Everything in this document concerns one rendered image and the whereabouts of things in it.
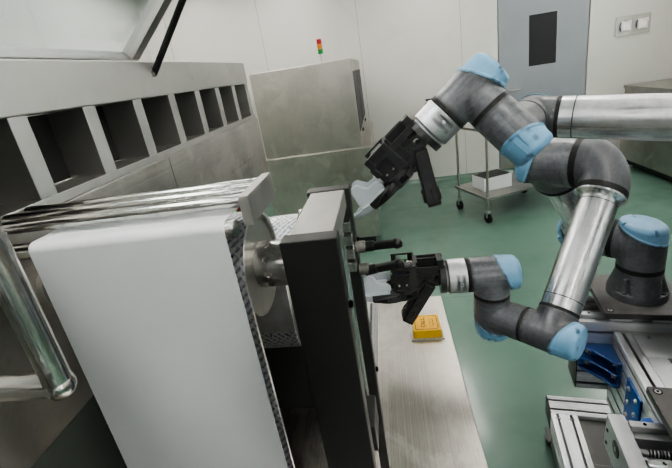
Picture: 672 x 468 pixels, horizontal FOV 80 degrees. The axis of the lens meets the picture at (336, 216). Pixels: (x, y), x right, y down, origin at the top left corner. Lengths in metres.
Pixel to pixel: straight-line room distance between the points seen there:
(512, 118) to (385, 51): 4.56
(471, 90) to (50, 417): 0.80
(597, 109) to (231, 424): 0.74
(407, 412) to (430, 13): 4.79
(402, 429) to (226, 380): 0.44
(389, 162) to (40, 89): 0.57
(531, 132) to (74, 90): 0.76
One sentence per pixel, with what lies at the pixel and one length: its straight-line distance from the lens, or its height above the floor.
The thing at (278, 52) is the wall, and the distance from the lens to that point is 5.37.
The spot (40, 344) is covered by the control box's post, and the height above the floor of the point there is 1.44.
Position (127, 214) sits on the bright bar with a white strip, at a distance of 0.52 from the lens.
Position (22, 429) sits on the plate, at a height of 1.19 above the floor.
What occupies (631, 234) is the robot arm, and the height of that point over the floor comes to 1.03.
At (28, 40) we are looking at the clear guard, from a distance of 0.82.
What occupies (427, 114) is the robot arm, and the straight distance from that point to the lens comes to 0.72.
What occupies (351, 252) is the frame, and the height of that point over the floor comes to 1.37.
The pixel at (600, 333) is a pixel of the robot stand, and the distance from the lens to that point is 1.48.
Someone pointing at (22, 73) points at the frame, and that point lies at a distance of 0.77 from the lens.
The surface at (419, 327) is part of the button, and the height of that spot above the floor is 0.92.
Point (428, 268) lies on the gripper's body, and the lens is 0.88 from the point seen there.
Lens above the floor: 1.57
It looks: 20 degrees down
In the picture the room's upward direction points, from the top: 9 degrees counter-clockwise
